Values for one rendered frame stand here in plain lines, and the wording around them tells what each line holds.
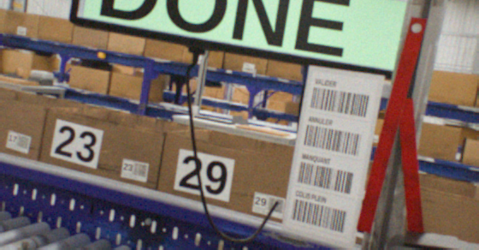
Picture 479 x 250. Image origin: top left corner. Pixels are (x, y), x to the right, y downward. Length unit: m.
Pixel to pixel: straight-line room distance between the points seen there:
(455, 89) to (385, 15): 5.03
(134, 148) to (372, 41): 0.86
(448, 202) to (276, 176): 0.39
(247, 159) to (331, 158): 0.68
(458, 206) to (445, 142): 4.27
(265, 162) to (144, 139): 0.35
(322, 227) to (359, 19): 0.28
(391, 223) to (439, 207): 0.61
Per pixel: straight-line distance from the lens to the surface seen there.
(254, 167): 1.22
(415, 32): 0.56
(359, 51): 0.66
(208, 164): 1.27
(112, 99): 6.57
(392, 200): 0.57
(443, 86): 5.69
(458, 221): 1.18
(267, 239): 1.18
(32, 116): 1.58
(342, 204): 0.57
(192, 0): 0.66
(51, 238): 1.39
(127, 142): 1.38
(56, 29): 7.59
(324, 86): 0.56
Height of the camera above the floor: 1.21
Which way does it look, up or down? 3 degrees down
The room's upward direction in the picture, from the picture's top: 10 degrees clockwise
